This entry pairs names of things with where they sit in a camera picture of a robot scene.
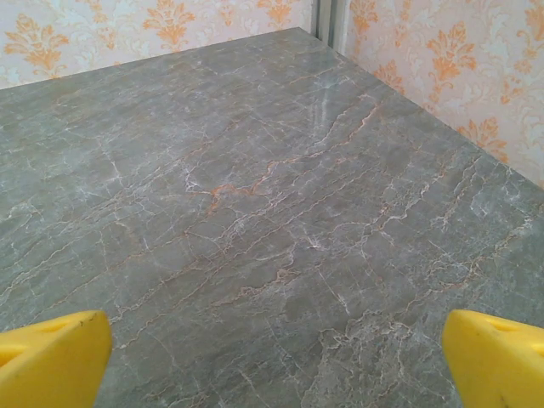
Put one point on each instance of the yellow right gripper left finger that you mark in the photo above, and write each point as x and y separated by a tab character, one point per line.
51	365

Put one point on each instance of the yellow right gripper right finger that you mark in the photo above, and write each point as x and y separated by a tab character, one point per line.
497	365

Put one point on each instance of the white corner post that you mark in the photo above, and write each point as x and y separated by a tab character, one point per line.
329	21

